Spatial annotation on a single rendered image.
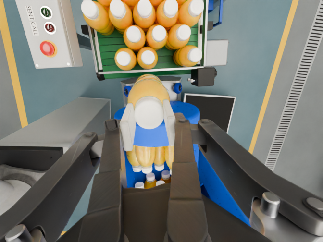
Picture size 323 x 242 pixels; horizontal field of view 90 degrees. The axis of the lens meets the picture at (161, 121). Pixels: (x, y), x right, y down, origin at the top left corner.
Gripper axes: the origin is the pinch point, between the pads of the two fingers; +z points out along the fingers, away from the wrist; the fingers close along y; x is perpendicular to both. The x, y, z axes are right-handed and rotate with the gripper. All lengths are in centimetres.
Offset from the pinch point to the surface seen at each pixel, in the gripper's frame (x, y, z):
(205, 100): -35, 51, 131
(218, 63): 2, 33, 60
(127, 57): 7.3, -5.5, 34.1
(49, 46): 11.8, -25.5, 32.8
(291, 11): 36, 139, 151
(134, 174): -40, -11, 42
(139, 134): -12.1, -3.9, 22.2
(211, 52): 7, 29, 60
